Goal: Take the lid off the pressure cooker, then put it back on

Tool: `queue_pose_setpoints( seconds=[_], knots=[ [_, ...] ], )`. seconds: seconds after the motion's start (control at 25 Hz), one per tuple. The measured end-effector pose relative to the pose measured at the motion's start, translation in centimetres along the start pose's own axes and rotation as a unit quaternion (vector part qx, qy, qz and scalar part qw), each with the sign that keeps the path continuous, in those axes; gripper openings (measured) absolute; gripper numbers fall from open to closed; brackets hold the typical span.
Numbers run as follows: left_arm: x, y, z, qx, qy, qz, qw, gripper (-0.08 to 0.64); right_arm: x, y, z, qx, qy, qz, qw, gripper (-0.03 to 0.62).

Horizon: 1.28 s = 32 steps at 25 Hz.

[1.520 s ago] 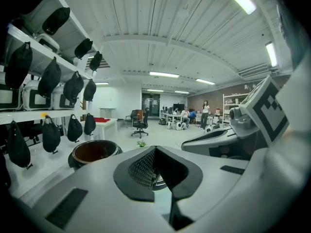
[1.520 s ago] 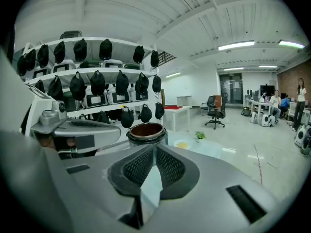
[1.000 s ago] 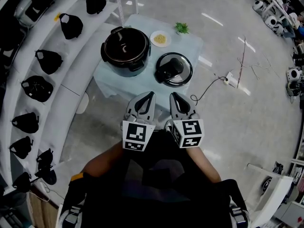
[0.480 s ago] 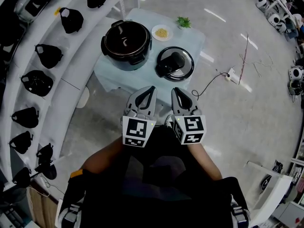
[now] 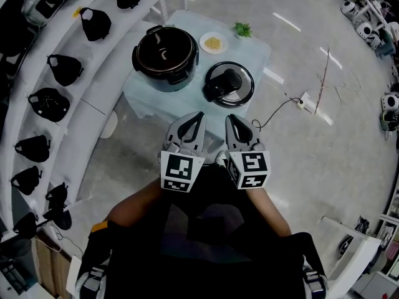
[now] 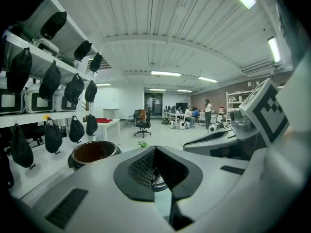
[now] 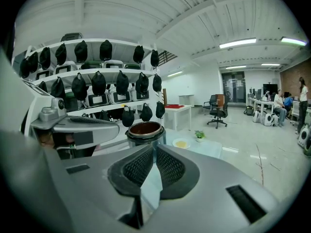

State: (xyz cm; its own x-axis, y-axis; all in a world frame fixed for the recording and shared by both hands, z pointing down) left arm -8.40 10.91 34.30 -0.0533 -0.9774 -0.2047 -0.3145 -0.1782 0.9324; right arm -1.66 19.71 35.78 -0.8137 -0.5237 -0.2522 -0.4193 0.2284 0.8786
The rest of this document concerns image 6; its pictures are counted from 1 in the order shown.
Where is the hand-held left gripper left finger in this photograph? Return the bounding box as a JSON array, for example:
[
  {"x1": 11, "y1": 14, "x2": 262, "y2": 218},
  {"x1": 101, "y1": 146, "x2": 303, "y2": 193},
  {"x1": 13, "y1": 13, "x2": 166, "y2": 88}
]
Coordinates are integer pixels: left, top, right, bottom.
[{"x1": 20, "y1": 145, "x2": 172, "y2": 233}]

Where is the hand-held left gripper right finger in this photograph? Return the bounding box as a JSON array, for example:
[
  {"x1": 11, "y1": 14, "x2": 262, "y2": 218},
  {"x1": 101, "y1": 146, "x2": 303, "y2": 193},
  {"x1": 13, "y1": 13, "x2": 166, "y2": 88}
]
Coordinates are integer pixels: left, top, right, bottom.
[{"x1": 155, "y1": 145, "x2": 303, "y2": 233}]

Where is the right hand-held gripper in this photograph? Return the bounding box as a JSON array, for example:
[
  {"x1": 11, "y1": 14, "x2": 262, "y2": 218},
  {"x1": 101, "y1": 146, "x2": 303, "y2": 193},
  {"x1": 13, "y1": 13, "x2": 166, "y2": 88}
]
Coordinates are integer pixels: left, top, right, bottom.
[{"x1": 183, "y1": 78, "x2": 290, "y2": 159}]

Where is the black electric cooker pot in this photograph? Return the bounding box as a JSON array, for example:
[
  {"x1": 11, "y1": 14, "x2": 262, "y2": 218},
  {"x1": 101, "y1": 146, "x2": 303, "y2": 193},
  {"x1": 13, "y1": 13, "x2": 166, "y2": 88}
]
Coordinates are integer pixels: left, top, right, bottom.
[{"x1": 67, "y1": 140, "x2": 122, "y2": 171}]

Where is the group of white round devices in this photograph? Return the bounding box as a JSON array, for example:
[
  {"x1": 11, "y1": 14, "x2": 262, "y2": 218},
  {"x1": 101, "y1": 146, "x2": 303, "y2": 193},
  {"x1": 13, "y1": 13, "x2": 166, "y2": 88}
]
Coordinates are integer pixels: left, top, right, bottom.
[{"x1": 169, "y1": 119, "x2": 225, "y2": 133}]

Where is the white office desk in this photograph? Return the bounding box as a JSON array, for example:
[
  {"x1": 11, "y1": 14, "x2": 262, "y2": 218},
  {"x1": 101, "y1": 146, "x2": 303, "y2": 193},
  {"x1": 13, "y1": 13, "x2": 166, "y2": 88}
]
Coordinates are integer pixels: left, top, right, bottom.
[{"x1": 163, "y1": 110, "x2": 195, "y2": 125}]

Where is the white metal rack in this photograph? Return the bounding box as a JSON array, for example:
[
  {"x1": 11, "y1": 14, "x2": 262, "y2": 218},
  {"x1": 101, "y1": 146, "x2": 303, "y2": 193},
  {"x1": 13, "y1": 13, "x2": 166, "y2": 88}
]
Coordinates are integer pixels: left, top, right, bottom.
[{"x1": 225, "y1": 90, "x2": 255, "y2": 128}]

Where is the dark glass door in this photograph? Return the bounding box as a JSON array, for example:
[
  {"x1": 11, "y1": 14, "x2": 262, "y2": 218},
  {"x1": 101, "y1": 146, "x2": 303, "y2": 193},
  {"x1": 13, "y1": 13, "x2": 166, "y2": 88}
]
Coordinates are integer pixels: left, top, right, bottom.
[{"x1": 144, "y1": 93, "x2": 163, "y2": 117}]

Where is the black office chair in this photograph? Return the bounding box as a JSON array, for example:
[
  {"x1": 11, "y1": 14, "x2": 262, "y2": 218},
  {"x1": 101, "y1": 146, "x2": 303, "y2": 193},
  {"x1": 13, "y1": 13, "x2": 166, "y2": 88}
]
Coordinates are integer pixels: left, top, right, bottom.
[{"x1": 134, "y1": 107, "x2": 153, "y2": 139}]

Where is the brown backed office chair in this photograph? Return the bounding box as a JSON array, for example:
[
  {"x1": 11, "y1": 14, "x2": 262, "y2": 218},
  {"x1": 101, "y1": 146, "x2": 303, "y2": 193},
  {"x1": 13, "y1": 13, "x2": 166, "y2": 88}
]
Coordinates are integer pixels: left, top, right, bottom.
[{"x1": 128, "y1": 109, "x2": 146, "y2": 123}]

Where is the white table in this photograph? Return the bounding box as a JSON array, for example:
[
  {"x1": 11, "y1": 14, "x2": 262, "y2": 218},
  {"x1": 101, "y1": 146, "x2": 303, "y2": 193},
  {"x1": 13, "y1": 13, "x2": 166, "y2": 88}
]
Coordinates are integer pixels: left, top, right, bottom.
[{"x1": 96, "y1": 117, "x2": 121, "y2": 145}]

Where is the group of ceiling light tubes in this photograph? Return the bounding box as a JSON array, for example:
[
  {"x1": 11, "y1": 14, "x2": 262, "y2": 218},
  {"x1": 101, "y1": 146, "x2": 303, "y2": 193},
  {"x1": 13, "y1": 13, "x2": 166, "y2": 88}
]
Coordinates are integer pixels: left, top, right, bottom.
[{"x1": 96, "y1": 0, "x2": 282, "y2": 93}]

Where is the ceiling air conditioner unit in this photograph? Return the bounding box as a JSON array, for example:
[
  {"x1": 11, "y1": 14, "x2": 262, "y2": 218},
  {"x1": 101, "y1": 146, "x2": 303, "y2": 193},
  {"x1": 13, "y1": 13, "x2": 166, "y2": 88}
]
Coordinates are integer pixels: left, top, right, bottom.
[{"x1": 240, "y1": 59, "x2": 275, "y2": 75}]

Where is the white shelf unit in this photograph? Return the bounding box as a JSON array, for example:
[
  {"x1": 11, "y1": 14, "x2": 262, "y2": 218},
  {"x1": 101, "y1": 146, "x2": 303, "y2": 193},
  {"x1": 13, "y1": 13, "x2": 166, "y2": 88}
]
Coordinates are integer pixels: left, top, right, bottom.
[{"x1": 0, "y1": 0, "x2": 122, "y2": 203}]

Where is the white case with dark window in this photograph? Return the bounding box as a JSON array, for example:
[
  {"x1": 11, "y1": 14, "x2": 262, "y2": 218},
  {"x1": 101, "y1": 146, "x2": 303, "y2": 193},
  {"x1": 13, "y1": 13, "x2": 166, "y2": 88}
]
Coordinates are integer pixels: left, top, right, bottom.
[
  {"x1": 53, "y1": 88, "x2": 78, "y2": 113},
  {"x1": 36, "y1": 38, "x2": 60, "y2": 57},
  {"x1": 24, "y1": 83, "x2": 55, "y2": 114},
  {"x1": 0, "y1": 78, "x2": 25, "y2": 114}
]

